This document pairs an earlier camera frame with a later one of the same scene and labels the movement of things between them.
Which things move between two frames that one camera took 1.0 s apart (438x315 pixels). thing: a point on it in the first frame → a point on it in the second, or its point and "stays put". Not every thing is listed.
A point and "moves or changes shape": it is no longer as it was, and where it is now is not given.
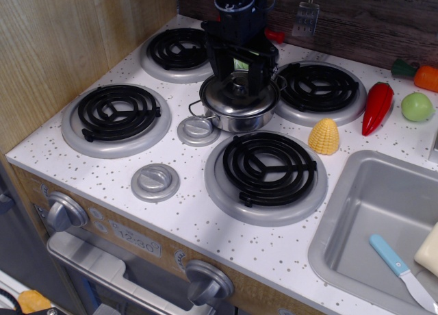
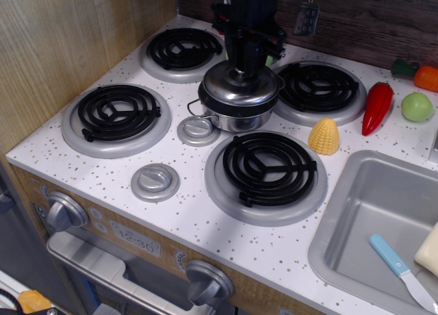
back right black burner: (319, 94) stays put
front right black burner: (264, 179) stays put
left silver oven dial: (63, 212) stays put
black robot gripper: (243, 31) → (252, 14)
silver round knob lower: (155, 183) stays put
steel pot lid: (231, 98) moves or changes shape
